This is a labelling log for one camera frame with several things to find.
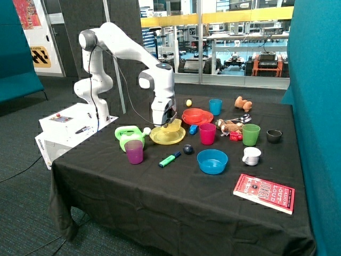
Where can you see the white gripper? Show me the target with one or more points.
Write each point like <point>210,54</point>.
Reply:
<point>163,110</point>

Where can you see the red plastic bowl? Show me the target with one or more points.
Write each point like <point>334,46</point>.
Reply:
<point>193,115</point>

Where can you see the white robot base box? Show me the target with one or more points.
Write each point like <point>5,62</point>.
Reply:
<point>66,129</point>

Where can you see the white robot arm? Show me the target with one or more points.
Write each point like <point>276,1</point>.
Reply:
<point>158,76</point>

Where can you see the yellow plastic plate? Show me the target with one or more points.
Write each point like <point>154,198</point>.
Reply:
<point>163,137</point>

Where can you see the red plastic plate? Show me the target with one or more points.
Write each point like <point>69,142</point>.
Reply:
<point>207,118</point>

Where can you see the yellow toy egg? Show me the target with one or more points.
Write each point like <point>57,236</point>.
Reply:
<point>188,103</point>

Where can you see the blue toy block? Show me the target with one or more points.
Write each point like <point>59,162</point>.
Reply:
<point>193,129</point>

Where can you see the green toy watering can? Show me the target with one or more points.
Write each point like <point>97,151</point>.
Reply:
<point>127,133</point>

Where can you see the dark blue ball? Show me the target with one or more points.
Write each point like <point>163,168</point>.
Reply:
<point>188,149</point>

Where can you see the purple plastic cup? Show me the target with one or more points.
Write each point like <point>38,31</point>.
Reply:
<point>134,151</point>

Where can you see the pink plastic cup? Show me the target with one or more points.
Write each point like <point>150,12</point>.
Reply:
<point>207,133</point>

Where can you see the green highlighter marker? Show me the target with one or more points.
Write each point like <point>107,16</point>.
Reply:
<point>169,159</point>

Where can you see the teal plastic cup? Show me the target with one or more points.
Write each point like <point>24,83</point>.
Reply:
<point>215,106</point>

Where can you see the brown plush toy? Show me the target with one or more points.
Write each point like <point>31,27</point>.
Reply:
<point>229,126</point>

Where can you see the blue plastic bowl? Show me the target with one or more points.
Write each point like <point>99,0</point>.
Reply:
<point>212,161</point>

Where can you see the red toy die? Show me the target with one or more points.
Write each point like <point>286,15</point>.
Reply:
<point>235,136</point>

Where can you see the brown teddy bear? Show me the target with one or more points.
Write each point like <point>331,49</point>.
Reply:
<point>244,104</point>

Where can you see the metal spoon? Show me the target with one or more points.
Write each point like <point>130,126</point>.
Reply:
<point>242,119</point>

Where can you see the green plastic cup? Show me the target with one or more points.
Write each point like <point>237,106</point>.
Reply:
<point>250,133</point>

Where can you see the black tablecloth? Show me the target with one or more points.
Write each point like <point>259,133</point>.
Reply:
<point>178,208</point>

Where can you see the white ceramic cup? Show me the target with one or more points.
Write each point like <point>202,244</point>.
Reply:
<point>251,156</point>

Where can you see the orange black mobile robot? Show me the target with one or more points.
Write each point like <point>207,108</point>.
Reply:
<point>267,64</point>

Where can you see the black small bowl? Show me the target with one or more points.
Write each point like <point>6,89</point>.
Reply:
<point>273,136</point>

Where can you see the yellow black sign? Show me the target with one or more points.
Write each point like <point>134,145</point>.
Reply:
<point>40,57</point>

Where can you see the red joke book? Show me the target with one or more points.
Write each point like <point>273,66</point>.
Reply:
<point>270,194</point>

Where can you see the teal sofa bench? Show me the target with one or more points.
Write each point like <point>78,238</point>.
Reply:
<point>18,77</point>

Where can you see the teal partition wall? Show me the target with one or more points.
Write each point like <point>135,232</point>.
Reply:
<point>314,92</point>

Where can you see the red wall poster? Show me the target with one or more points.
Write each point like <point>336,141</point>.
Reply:
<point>27,14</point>

